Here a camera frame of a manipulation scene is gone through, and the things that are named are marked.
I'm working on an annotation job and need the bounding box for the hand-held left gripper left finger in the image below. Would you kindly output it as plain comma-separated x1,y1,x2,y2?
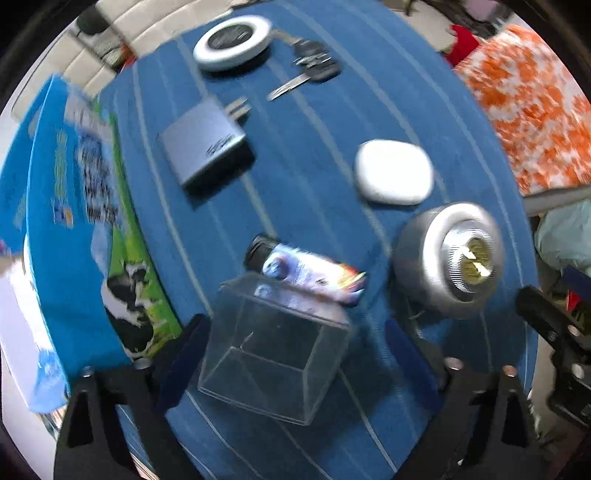
53,314,213,480

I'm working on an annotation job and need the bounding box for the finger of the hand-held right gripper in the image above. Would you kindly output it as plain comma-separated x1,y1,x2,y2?
515,286,583,344

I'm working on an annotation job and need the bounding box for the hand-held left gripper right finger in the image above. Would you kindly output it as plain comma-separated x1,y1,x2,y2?
385,318,542,480

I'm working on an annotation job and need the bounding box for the clear plastic box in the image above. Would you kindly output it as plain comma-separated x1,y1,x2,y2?
198,272,352,426

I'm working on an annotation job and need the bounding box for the teal cloth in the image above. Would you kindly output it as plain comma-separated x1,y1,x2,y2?
534,200,591,273

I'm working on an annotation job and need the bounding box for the small colourful labelled bottle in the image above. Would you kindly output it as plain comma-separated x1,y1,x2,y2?
243,234,369,306

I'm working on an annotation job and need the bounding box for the blue milk carton box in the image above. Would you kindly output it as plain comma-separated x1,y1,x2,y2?
0,75,184,415

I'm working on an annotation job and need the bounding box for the white earbuds case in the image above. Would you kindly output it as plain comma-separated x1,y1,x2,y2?
353,139,435,206

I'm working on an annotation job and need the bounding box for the orange and white patterned cloth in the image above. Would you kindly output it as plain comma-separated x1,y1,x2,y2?
451,23,591,198

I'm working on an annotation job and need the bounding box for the grey charger plug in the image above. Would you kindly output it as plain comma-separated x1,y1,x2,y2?
158,96,256,190

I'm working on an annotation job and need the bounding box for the blue striped cloth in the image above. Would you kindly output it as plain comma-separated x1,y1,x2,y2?
98,0,542,480

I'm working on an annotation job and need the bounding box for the red cloth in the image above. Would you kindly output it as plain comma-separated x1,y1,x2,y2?
442,24,482,68

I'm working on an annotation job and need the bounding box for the black-headed silver key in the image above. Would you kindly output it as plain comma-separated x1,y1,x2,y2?
267,59,343,101

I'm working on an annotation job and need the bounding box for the round white-rimmed black disc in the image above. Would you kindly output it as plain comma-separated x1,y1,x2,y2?
193,16,273,71

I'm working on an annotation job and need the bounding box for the black key fob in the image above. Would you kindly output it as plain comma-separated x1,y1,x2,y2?
290,39,334,65

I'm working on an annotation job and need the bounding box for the white cushion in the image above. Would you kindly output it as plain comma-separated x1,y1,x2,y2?
60,0,234,99

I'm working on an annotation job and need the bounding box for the small black object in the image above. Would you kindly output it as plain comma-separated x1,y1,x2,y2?
75,8,106,37

